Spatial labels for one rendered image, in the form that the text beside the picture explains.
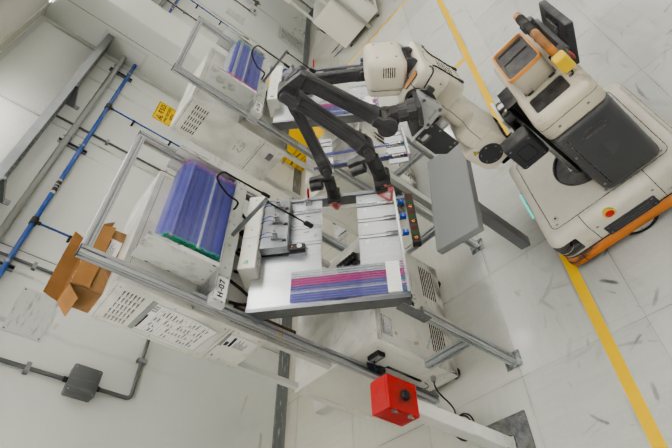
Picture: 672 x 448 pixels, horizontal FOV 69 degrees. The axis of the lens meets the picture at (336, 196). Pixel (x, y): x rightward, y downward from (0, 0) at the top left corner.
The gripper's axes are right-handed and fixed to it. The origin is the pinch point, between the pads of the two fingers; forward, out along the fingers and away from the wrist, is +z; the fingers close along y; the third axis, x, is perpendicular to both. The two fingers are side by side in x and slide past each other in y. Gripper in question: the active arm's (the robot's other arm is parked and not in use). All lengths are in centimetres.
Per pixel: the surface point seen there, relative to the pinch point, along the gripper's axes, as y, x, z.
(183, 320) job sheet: 60, -68, -5
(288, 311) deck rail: 60, -23, 0
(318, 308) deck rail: 60, -10, 1
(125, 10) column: -276, -187, -42
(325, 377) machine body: 60, -20, 58
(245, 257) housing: 34, -42, -10
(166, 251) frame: 49, -64, -37
